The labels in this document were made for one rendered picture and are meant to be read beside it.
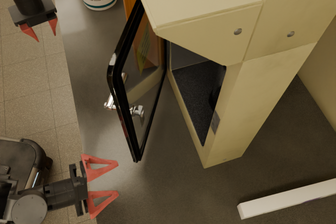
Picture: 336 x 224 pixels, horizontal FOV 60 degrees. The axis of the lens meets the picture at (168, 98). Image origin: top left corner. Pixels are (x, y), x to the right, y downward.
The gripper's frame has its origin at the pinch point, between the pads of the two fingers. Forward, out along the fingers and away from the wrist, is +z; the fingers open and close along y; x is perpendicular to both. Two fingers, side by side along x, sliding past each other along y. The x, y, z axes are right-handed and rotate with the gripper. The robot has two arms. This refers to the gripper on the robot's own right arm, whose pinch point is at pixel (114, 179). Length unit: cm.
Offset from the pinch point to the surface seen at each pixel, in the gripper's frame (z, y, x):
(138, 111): 4.3, 19.5, -2.5
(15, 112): -28, -64, 137
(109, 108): -0.5, 19.1, 0.9
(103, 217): -2.9, -12.4, 0.2
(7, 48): -29, -40, 190
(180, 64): 25.8, 16.4, 20.8
